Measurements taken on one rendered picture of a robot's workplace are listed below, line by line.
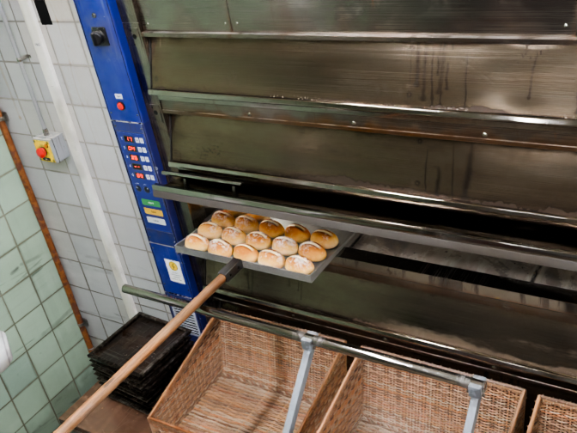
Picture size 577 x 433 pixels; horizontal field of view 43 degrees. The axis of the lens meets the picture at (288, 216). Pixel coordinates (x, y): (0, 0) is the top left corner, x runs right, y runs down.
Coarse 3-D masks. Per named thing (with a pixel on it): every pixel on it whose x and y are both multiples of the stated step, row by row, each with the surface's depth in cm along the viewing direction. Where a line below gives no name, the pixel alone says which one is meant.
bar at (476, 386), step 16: (128, 288) 239; (176, 304) 228; (224, 320) 219; (240, 320) 214; (256, 320) 212; (288, 336) 206; (304, 336) 203; (304, 352) 204; (352, 352) 195; (368, 352) 193; (304, 368) 202; (400, 368) 188; (416, 368) 185; (432, 368) 184; (304, 384) 203; (464, 384) 179; (480, 384) 176; (480, 400) 179; (288, 416) 201; (288, 432) 199; (464, 432) 177
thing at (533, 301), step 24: (336, 264) 235; (360, 264) 229; (384, 264) 225; (408, 264) 223; (432, 264) 221; (456, 288) 214; (480, 288) 209; (504, 288) 205; (528, 288) 203; (552, 288) 202; (576, 312) 196
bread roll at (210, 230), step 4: (204, 224) 254; (208, 224) 253; (212, 224) 253; (216, 224) 254; (200, 228) 255; (204, 228) 253; (208, 228) 253; (212, 228) 252; (216, 228) 253; (220, 228) 253; (200, 232) 254; (204, 232) 253; (208, 232) 252; (212, 232) 252; (216, 232) 252; (220, 232) 253; (208, 236) 253; (212, 236) 253; (216, 236) 253; (220, 236) 253
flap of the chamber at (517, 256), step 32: (160, 192) 241; (224, 192) 235; (256, 192) 232; (288, 192) 230; (320, 192) 228; (320, 224) 209; (352, 224) 203; (416, 224) 199; (448, 224) 198; (480, 224) 196; (512, 224) 194; (512, 256) 180; (544, 256) 175
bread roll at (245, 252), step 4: (240, 244) 239; (244, 244) 238; (248, 244) 238; (236, 248) 238; (240, 248) 237; (244, 248) 236; (248, 248) 236; (252, 248) 237; (236, 252) 238; (240, 252) 237; (244, 252) 236; (248, 252) 236; (252, 252) 236; (256, 252) 237; (236, 256) 238; (240, 256) 237; (244, 256) 236; (248, 256) 236; (252, 256) 236; (256, 256) 236; (248, 260) 236; (252, 260) 236; (256, 260) 237
